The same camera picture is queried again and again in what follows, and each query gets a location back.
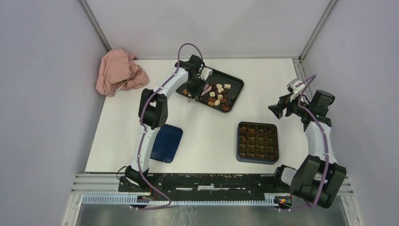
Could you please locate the pink cloth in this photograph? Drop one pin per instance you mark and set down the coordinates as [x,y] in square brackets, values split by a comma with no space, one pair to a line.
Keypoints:
[118,71]

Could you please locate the black chocolate tray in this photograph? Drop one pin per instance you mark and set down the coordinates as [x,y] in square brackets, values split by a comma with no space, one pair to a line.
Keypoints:
[227,97]

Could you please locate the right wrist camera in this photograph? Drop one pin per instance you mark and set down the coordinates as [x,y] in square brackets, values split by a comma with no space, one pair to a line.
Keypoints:
[295,88]

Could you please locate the pink cat paw tongs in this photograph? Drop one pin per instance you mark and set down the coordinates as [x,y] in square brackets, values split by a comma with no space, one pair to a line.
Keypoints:
[205,89]

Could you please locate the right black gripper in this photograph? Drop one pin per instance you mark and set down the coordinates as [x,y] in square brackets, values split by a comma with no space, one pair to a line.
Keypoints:
[278,111]

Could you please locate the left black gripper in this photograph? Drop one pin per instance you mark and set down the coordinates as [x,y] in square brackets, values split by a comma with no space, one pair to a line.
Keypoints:
[198,92]

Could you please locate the blue tin lid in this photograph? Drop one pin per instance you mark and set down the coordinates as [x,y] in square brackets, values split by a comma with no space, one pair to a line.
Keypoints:
[166,143]

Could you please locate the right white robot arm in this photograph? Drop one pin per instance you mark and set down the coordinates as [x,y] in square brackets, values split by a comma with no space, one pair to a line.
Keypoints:
[319,177]

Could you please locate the blue chocolate box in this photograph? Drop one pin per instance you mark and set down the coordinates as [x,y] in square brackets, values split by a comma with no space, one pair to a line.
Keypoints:
[261,147]

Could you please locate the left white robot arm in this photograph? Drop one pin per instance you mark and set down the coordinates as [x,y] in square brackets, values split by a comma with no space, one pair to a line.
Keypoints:
[153,113]

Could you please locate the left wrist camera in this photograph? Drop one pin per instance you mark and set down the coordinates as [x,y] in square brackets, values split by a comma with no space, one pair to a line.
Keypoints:
[205,73]

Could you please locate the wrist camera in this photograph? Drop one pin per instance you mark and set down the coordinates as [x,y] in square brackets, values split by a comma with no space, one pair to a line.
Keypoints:
[205,73]
[295,88]

